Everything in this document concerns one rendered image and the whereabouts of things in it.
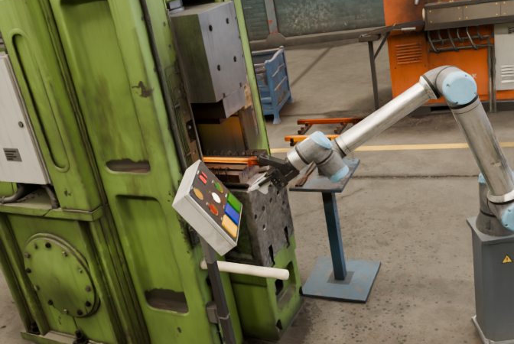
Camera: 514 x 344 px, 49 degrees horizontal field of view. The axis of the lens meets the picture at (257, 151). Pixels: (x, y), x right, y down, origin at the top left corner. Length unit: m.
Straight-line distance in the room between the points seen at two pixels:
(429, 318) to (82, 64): 2.17
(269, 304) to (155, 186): 0.91
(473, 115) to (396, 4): 3.69
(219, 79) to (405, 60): 3.64
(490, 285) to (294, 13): 8.17
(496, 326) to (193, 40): 1.94
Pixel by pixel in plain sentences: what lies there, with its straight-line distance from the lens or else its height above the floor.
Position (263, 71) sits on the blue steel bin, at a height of 0.61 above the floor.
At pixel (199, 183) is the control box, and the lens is 2.25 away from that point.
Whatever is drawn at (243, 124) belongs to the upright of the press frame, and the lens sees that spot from 3.04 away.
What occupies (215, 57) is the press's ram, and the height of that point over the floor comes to 1.56.
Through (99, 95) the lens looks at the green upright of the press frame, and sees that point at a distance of 2.70.
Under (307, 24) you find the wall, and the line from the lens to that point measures 10.45.
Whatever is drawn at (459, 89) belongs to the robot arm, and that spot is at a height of 1.36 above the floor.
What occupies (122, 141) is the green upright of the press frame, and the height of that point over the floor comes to 1.26.
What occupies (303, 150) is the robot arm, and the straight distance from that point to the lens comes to 2.26.
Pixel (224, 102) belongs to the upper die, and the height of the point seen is 1.34.
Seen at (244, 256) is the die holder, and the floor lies 0.53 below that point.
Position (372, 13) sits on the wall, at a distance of 10.15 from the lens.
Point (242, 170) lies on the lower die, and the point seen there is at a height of 0.99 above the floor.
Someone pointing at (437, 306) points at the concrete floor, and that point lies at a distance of 3.34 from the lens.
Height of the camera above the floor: 2.03
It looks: 21 degrees down
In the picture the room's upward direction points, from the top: 11 degrees counter-clockwise
